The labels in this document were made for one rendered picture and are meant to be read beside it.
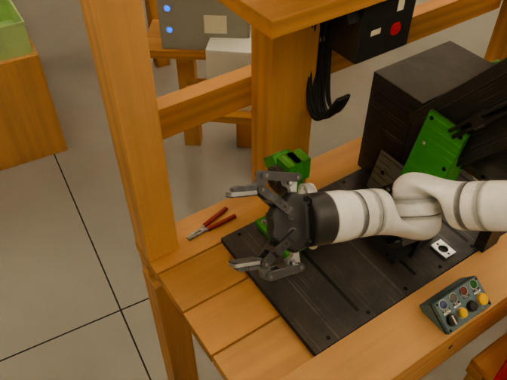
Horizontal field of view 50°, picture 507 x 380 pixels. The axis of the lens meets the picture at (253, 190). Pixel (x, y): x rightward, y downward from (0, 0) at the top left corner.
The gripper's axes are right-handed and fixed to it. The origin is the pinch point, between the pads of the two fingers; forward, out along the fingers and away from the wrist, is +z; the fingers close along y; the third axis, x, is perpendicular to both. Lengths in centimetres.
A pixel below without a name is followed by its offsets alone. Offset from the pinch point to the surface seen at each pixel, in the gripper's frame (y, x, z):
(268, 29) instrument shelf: -33, 31, -23
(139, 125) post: -15, 51, -1
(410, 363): 41, 27, -53
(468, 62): -29, 47, -93
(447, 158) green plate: -5, 31, -68
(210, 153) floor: -3, 228, -85
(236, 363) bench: 40, 46, -19
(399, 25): -36, 38, -61
